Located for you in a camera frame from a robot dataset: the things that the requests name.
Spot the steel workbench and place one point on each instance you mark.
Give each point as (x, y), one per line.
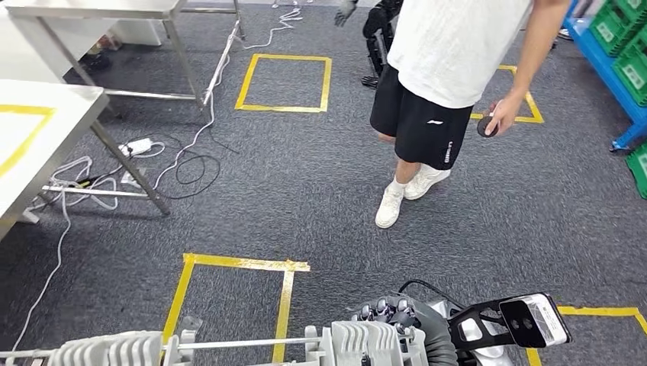
(45, 136)

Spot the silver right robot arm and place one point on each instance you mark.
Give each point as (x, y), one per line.
(440, 338)

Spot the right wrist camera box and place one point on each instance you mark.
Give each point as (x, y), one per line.
(536, 318)

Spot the person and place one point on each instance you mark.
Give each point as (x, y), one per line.
(445, 50)

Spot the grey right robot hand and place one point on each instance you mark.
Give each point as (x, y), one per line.
(389, 310)

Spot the black background humanoid robot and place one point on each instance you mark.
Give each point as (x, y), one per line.
(379, 30)

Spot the blue metal shelf rack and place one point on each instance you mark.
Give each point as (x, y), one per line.
(601, 65)

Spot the grey wheel hubcap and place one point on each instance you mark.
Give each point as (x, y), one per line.
(364, 343)

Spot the white power strip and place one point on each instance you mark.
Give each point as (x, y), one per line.
(135, 146)
(132, 178)

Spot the yellow workbench tape frame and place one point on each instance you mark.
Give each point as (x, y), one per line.
(25, 108)

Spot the steel table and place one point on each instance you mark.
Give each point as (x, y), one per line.
(91, 7)

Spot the yellow floor tape square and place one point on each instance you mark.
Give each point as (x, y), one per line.
(596, 311)
(533, 120)
(242, 262)
(283, 107)

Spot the black robot foot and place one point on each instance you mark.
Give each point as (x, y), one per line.
(191, 326)

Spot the black round handheld controller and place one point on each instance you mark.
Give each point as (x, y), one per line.
(485, 129)

